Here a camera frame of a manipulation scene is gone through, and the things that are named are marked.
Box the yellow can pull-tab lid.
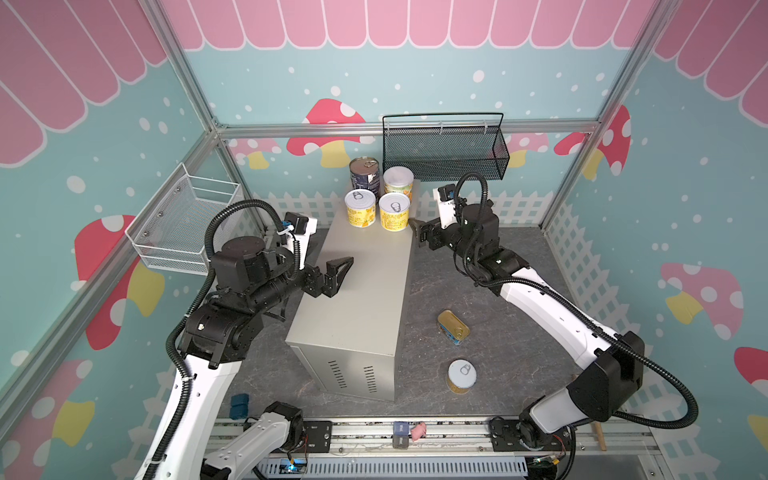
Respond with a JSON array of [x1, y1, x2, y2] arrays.
[[344, 189, 377, 228], [379, 192, 410, 232], [446, 359, 477, 394]]

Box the yellow can white lid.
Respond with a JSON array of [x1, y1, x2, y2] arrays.
[[383, 166, 415, 199]]

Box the dark blue tall can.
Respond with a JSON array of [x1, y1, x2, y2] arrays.
[[349, 156, 381, 197]]

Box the gold sardine tin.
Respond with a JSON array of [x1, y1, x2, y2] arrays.
[[437, 310, 470, 345]]

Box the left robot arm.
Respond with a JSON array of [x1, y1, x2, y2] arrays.
[[136, 199, 354, 479]]

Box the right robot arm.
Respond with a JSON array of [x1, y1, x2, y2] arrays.
[[410, 172, 699, 451]]

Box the grey metal cabinet counter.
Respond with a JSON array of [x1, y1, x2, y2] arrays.
[[285, 200, 413, 401]]

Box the teal small object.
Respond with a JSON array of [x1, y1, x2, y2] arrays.
[[229, 393, 250, 420]]

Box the pink small object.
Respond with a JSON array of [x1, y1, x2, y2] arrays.
[[410, 422, 427, 441]]

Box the grey small block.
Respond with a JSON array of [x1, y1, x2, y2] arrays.
[[392, 421, 410, 450]]

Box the green circuit board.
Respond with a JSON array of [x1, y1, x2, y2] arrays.
[[278, 459, 308, 475]]

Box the wooden toy hammer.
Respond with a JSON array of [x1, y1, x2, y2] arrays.
[[591, 422, 607, 452]]

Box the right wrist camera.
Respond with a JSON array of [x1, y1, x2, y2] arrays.
[[433, 184, 460, 230]]

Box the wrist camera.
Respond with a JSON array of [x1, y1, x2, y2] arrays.
[[281, 212, 318, 271], [433, 184, 460, 230]]

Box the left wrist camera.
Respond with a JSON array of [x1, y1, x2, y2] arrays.
[[281, 212, 318, 271]]

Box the black wire mesh basket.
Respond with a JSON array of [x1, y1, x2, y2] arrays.
[[381, 112, 510, 182]]

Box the white wire mesh basket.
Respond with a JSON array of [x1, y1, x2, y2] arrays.
[[125, 164, 243, 276]]

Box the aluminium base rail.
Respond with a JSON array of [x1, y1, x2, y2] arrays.
[[158, 413, 673, 479]]

